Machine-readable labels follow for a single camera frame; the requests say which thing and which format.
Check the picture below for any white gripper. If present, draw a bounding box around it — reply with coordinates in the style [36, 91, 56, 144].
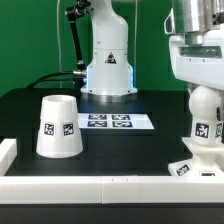
[169, 33, 224, 90]

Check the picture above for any white lamp bulb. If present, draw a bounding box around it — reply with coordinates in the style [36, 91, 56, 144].
[189, 86, 223, 146]

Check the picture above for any white lamp base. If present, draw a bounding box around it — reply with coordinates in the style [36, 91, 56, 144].
[168, 137, 224, 177]

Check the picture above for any white lamp shade cone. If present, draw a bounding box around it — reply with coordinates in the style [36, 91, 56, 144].
[36, 95, 83, 158]

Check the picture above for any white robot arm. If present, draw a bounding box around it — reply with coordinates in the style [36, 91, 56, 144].
[82, 0, 224, 101]

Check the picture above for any fiducial marker sheet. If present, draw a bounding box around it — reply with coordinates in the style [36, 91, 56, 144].
[78, 113, 154, 130]

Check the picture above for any black cable hose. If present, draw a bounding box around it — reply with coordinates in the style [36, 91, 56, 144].
[26, 0, 92, 89]

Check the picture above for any thin white cable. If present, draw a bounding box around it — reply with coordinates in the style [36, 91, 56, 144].
[56, 0, 64, 90]

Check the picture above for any white left wall block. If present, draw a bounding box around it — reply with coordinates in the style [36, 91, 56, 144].
[0, 139, 17, 176]

